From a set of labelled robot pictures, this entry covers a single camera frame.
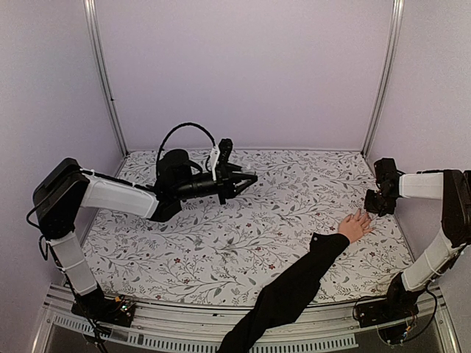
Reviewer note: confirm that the floral patterned table mat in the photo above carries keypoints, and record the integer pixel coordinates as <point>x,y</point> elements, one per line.
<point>224,254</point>

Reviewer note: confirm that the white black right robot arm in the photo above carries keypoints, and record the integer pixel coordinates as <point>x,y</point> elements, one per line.
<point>450,189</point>

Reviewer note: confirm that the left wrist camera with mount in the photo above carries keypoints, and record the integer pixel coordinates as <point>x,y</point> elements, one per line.
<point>218,156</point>

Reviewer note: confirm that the person's bare hand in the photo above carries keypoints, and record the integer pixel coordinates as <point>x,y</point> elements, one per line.
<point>355,226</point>

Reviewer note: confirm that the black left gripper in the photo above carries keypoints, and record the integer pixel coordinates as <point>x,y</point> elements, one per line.
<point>228,186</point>

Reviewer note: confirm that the aluminium front rail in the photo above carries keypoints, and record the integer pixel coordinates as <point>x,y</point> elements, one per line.
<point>172,327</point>

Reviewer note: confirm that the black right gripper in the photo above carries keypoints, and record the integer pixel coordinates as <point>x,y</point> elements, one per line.
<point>369,207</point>

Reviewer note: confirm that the left aluminium frame post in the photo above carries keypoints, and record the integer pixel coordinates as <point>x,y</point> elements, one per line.
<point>98,52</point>

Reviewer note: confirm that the black sleeved forearm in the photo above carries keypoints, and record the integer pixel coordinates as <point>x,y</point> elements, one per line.
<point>283,300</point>

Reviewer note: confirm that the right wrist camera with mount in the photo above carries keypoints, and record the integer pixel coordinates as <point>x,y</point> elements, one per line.
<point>386,172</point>

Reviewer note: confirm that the right aluminium frame post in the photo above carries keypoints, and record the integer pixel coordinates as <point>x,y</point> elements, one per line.
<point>385,75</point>

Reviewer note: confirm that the aluminium frame post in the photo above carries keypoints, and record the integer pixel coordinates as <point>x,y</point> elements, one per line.
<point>98,52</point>
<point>385,75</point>

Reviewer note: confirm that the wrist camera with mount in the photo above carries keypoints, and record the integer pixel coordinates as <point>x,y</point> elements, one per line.
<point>386,172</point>
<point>218,156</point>

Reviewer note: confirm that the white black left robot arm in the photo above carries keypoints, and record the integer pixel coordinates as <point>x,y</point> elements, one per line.
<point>69,188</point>

